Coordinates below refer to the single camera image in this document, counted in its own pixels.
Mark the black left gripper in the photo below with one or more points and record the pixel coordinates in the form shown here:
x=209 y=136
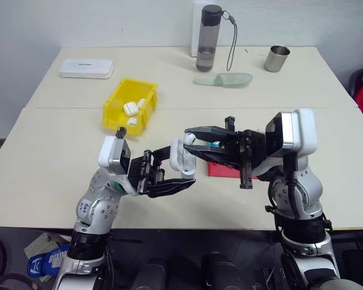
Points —
x=142 y=172

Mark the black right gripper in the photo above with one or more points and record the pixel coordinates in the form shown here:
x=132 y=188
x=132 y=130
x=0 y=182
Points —
x=251 y=148

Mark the white earbud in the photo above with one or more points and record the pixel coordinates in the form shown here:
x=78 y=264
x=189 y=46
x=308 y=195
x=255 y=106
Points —
x=190 y=139

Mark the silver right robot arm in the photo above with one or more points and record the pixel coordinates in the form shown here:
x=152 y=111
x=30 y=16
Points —
x=310 y=188

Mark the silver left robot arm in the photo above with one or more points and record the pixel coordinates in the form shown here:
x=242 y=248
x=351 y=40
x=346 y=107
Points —
x=100 y=208

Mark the yellow plastic bin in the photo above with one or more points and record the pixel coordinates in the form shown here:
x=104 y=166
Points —
x=115 y=114

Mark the small teal block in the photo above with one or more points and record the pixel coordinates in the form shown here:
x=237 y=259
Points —
x=215 y=144

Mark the flat red pad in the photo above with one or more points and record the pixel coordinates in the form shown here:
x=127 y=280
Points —
x=221 y=171

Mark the translucent green plastic scoop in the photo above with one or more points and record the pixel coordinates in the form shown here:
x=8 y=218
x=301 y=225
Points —
x=230 y=80

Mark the grey translucent water bottle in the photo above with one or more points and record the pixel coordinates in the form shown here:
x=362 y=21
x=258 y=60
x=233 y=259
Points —
x=207 y=45

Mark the stainless steel cup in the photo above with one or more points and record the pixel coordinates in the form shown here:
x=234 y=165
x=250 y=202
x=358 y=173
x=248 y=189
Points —
x=275 y=60

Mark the dark rounded shape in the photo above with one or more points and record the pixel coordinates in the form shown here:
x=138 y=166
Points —
x=149 y=275
x=219 y=272

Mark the upright white box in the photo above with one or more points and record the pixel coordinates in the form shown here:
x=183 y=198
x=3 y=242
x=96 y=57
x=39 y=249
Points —
x=194 y=30

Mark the flat white rectangular box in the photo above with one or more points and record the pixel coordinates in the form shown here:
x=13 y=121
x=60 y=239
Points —
x=86 y=68

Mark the pale green paper sheet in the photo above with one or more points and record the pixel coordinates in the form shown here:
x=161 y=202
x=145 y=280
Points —
x=37 y=244

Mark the blue and white package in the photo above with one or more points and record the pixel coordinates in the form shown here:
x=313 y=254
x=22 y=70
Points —
x=47 y=261

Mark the black chair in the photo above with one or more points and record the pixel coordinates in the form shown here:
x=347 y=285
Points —
x=355 y=78

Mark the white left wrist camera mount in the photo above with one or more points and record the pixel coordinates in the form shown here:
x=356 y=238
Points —
x=109 y=152

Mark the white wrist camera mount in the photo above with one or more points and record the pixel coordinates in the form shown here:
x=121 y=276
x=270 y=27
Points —
x=109 y=152
x=304 y=133

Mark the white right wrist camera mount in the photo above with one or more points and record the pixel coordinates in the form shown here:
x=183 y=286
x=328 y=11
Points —
x=304 y=133

